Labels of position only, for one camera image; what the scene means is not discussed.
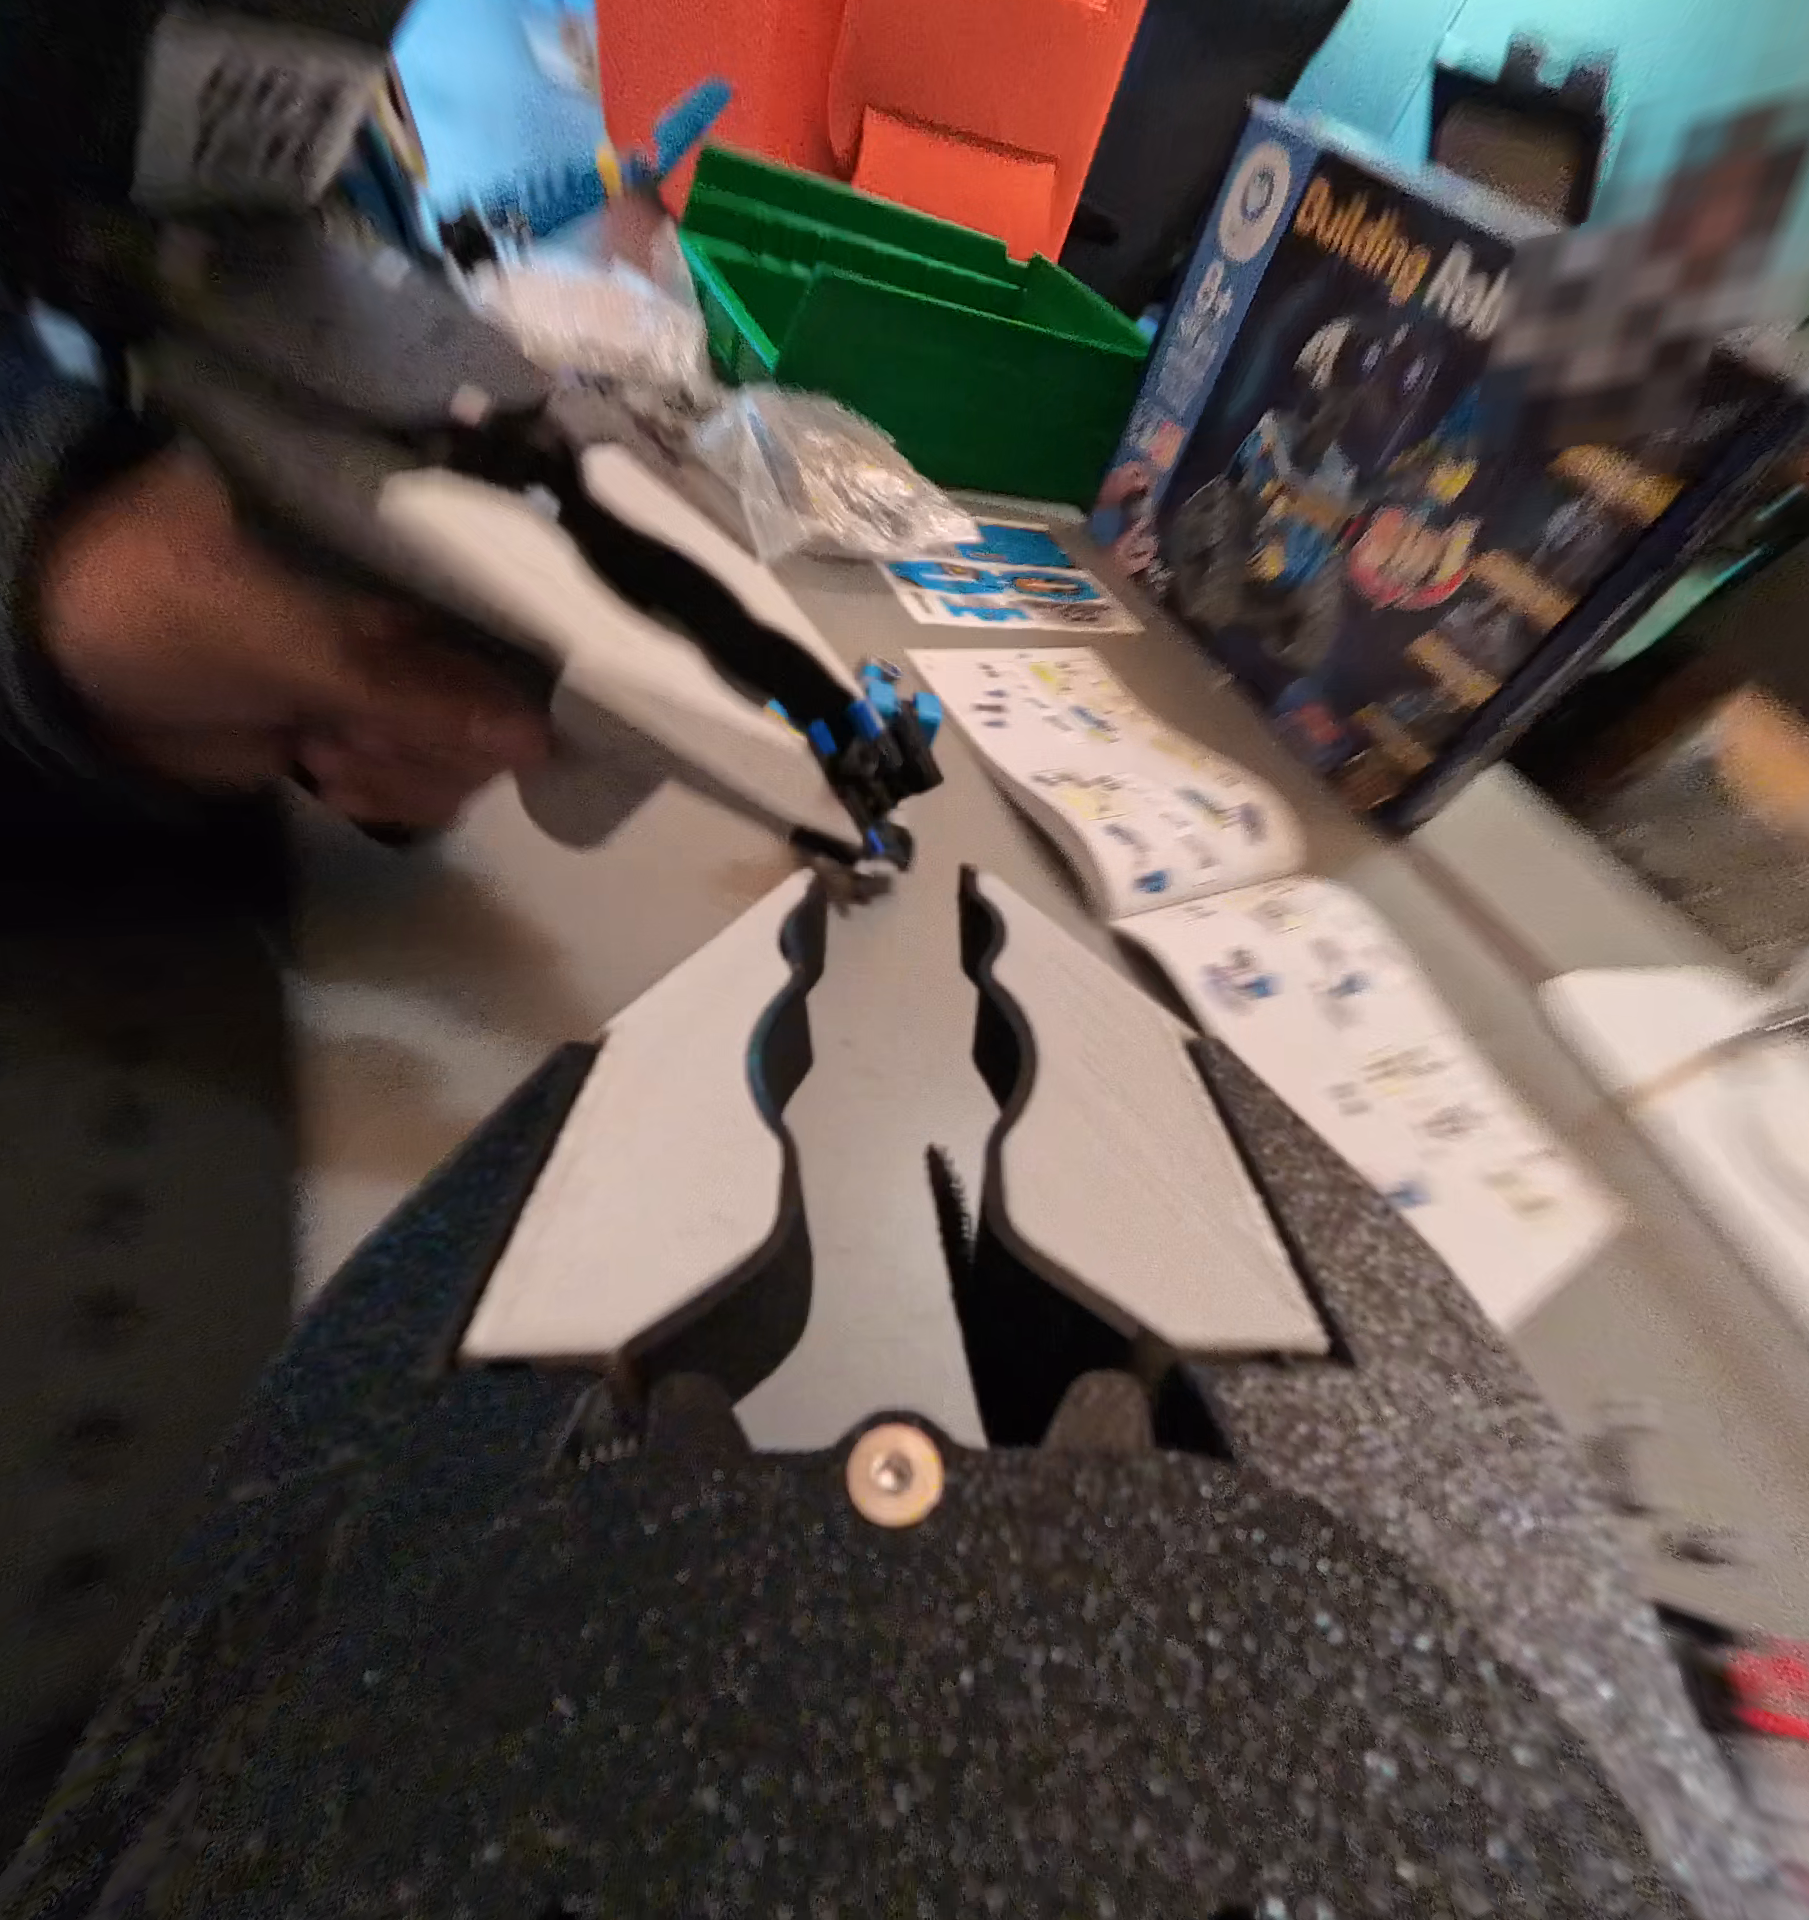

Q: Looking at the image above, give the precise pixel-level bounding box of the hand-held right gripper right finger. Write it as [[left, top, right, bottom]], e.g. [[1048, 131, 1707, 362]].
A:
[[958, 868, 1334, 1369]]

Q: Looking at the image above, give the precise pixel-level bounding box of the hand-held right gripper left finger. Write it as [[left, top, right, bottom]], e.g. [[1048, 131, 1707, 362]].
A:
[[458, 868, 831, 1411]]

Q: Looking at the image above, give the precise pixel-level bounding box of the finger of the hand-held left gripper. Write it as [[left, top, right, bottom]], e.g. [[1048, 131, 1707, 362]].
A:
[[380, 470, 898, 910], [551, 443, 865, 722]]

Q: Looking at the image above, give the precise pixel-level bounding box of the instruction booklet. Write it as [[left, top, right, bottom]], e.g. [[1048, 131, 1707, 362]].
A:
[[907, 645, 1623, 1331]]

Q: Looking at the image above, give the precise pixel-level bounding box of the person's left hand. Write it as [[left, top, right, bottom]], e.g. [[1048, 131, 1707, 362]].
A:
[[34, 446, 560, 834]]

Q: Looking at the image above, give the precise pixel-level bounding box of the black dimpled mat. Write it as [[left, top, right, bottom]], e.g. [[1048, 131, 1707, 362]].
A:
[[0, 900, 307, 1920]]

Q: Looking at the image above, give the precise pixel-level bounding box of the black foam bag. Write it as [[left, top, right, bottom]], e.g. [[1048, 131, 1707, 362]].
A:
[[1061, 0, 1357, 318]]

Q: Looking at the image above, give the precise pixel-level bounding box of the sticker sheet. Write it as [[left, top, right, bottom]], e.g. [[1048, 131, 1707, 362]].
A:
[[877, 517, 1146, 641]]

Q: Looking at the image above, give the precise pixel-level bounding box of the pile of small building parts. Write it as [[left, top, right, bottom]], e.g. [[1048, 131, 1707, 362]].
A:
[[1579, 1396, 1809, 1920]]

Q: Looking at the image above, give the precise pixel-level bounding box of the robot kit box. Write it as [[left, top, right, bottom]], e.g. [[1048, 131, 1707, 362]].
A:
[[1089, 98, 1809, 834]]

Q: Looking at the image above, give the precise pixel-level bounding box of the tracked toy robot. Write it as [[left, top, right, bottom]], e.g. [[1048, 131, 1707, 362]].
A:
[[365, 61, 733, 272]]

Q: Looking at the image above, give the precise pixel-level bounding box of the clear plastic parts bag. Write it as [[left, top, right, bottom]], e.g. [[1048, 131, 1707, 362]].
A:
[[468, 247, 719, 438], [694, 389, 981, 565]]

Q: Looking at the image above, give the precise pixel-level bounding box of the grey desk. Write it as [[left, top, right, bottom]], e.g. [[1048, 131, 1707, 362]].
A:
[[289, 495, 1809, 1920]]

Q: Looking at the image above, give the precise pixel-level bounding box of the green bin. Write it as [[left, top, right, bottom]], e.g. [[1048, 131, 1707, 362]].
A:
[[680, 146, 1152, 514]]

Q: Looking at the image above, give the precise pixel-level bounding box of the orange plastic tote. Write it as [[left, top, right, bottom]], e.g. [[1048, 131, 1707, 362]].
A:
[[595, 0, 1146, 265]]

